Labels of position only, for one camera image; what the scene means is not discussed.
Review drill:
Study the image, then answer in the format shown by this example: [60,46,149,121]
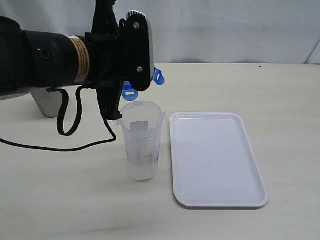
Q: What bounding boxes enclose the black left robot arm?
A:
[0,0,125,122]

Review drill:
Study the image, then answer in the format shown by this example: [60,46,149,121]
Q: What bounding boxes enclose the white rectangular plastic tray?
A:
[169,112,269,209]

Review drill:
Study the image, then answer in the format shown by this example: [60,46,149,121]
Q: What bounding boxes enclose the stainless steel cup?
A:
[31,88,63,118]

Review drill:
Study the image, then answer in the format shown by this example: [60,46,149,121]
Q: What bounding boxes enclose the white backdrop curtain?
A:
[0,0,320,64]

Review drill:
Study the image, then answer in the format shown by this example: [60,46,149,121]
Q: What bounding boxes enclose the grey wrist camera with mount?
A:
[119,10,155,92]

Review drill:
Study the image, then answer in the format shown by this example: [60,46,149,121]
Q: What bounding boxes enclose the blue plastic container lid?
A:
[122,67,165,102]

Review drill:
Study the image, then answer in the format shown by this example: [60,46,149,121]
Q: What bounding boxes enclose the clear plastic measuring container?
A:
[116,101,167,182]

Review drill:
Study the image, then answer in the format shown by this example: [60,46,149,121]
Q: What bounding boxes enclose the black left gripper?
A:
[85,0,128,120]

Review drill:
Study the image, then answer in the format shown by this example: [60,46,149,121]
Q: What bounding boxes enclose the black camera cable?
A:
[0,83,117,153]

